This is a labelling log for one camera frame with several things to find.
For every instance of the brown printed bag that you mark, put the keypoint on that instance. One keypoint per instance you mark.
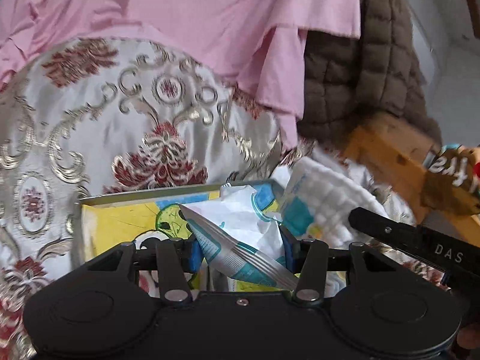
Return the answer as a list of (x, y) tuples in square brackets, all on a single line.
[(450, 183)]

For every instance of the wooden furniture frame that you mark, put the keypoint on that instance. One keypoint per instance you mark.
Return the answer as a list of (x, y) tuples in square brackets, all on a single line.
[(390, 157)]

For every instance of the metal tray with cartoon drawing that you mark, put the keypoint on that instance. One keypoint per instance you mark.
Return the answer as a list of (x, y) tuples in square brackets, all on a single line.
[(112, 225)]

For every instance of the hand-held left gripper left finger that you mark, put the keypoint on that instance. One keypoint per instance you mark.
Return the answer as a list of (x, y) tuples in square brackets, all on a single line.
[(193, 257)]

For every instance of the brown quilted jacket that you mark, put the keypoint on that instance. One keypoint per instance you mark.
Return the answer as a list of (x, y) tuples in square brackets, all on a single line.
[(375, 67)]

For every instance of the blue and white tissue packet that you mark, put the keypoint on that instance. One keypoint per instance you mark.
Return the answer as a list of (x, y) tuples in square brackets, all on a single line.
[(232, 225)]

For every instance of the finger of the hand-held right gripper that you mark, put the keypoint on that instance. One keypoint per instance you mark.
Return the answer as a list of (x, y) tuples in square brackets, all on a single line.
[(382, 228)]

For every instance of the white waffle cloth blue print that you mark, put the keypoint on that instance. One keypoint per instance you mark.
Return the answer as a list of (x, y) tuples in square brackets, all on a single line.
[(330, 198)]

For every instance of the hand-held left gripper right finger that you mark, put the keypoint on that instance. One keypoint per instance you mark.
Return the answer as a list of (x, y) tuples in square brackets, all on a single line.
[(288, 249)]

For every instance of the floral satin blanket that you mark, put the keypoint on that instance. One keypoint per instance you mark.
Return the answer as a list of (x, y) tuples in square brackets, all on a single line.
[(93, 120)]

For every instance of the pink bed sheet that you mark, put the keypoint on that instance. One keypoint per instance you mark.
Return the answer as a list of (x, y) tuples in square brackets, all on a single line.
[(187, 15)]

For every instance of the person's right hand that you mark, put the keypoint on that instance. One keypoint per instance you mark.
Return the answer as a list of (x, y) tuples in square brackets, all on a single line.
[(468, 336)]

